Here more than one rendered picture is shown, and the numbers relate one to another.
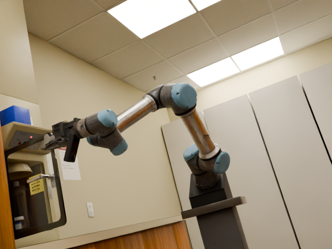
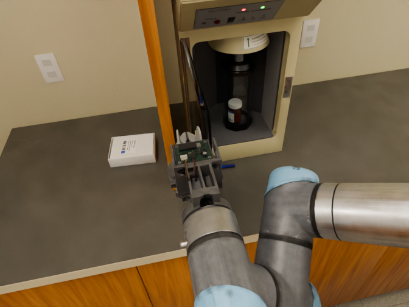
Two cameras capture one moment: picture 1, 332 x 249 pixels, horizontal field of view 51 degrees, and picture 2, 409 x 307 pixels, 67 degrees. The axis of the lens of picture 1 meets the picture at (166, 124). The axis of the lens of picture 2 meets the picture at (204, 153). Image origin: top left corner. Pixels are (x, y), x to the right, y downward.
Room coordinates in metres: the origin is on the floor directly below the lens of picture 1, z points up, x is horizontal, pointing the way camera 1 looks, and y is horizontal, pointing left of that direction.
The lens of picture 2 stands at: (1.21, 0.12, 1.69)
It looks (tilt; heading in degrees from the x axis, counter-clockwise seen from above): 43 degrees down; 61
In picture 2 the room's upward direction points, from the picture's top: 4 degrees counter-clockwise
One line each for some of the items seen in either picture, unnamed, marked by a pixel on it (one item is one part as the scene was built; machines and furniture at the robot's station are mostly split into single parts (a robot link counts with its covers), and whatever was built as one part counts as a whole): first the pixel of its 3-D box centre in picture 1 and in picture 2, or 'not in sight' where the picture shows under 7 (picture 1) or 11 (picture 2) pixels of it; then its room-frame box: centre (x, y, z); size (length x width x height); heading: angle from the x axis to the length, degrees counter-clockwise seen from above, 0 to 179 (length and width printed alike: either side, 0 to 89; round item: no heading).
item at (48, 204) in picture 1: (32, 186); (198, 142); (1.48, 0.63, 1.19); 0.30 x 0.01 x 0.40; 68
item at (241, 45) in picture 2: not in sight; (238, 31); (1.74, 0.81, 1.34); 0.18 x 0.18 x 0.05
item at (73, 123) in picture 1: (69, 132); (199, 184); (1.35, 0.39, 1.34); 0.12 x 0.08 x 0.09; 69
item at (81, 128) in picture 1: (85, 127); (209, 233); (1.32, 0.32, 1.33); 0.08 x 0.05 x 0.08; 159
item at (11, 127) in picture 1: (31, 139); (251, 6); (1.66, 0.67, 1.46); 0.32 x 0.11 x 0.10; 159
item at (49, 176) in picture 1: (39, 179); not in sight; (1.42, 0.57, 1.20); 0.10 x 0.05 x 0.03; 68
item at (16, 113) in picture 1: (15, 118); not in sight; (1.58, 0.71, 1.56); 0.10 x 0.10 x 0.09; 69
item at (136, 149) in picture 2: not in sight; (133, 149); (1.39, 0.96, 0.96); 0.16 x 0.12 x 0.04; 154
